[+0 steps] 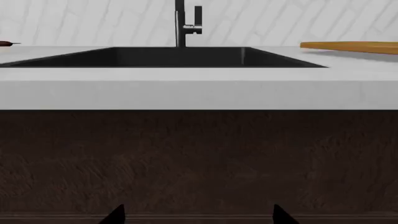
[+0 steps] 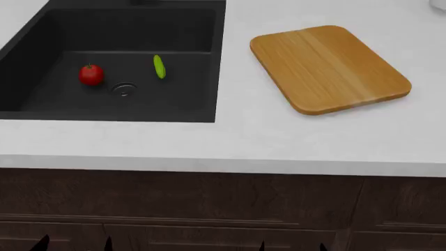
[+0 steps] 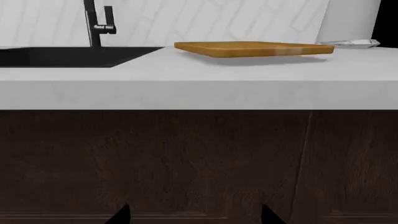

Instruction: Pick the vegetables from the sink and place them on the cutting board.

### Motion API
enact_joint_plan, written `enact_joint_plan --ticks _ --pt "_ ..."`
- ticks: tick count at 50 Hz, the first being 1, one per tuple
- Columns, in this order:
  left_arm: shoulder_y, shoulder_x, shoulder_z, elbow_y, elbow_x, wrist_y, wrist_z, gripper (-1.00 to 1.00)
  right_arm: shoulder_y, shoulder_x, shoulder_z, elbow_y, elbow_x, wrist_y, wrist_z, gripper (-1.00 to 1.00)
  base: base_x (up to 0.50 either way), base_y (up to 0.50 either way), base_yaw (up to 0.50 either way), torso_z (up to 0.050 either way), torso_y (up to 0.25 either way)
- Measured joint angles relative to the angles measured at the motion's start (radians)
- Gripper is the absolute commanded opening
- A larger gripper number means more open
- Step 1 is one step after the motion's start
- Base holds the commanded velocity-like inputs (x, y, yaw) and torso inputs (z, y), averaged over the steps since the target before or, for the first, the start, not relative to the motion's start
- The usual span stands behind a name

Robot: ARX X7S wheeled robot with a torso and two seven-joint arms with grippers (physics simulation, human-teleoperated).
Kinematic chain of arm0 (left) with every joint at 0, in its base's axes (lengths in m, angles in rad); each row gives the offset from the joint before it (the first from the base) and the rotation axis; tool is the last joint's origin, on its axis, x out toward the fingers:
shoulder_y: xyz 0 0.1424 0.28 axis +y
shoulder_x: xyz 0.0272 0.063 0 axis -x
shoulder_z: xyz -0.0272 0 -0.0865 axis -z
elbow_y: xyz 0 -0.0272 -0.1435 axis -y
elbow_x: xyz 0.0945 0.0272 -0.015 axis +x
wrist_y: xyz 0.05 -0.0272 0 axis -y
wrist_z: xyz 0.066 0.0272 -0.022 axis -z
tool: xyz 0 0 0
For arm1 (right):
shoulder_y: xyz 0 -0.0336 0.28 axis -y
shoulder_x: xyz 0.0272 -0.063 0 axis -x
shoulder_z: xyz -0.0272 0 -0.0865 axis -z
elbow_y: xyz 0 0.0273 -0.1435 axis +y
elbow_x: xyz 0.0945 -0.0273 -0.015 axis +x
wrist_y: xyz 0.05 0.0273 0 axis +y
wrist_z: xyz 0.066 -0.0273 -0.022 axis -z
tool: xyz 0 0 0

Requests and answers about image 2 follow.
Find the black kitchen sink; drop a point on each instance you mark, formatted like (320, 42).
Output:
(181, 99)

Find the metal sink drain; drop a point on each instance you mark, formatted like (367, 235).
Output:
(123, 88)

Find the wooden cutting board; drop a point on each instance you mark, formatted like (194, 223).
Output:
(327, 70)

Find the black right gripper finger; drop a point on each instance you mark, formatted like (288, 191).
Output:
(262, 247)
(323, 248)

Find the green cucumber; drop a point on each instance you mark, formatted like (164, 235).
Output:
(159, 66)

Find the red tomato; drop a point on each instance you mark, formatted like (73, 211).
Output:
(91, 75)

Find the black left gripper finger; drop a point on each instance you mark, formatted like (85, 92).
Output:
(42, 245)
(108, 245)

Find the dark brown wooden cabinet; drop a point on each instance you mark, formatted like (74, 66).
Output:
(223, 204)

